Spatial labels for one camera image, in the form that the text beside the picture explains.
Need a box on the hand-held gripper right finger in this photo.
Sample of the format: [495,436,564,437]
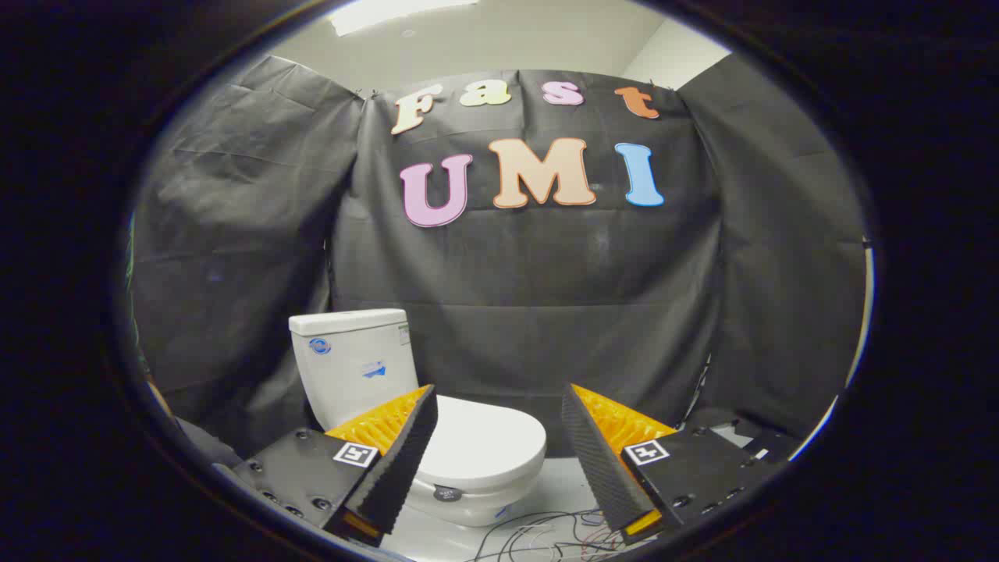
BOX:
[562,383,781,545]

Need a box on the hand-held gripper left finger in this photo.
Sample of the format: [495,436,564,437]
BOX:
[233,384,439,547]

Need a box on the white toilet lid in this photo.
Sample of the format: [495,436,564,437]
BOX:
[414,394,547,504]

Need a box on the white toilet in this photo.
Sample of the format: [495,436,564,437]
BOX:
[289,308,547,528]

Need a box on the black backdrop cloth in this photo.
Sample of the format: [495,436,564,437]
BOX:
[129,53,867,461]

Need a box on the tangle of black cables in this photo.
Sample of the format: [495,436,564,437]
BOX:
[468,507,625,562]

